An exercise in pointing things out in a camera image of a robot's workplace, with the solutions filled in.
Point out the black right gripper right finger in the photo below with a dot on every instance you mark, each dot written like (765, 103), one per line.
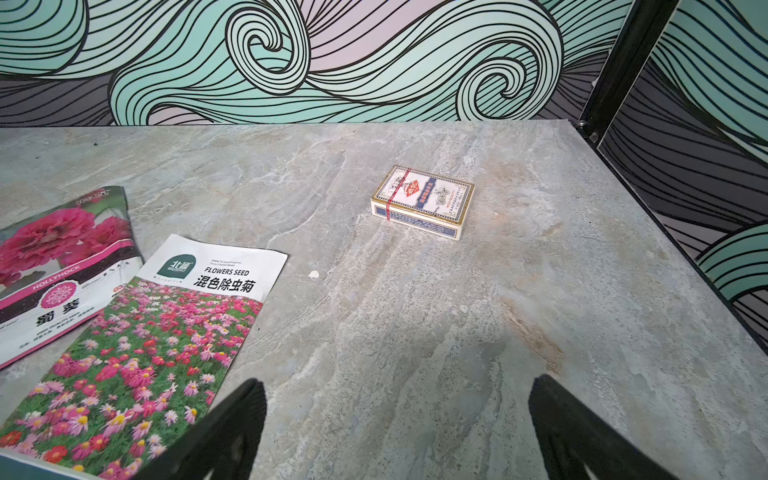
(575, 443)

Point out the hollyhock seed packet pink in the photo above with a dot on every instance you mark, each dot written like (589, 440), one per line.
(62, 267)

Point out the black corner frame post right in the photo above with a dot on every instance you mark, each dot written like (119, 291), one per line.
(641, 31)

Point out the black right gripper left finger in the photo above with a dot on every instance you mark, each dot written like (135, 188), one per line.
(222, 445)

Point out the mixed daisy flower seed packet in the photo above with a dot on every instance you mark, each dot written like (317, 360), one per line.
(148, 367)

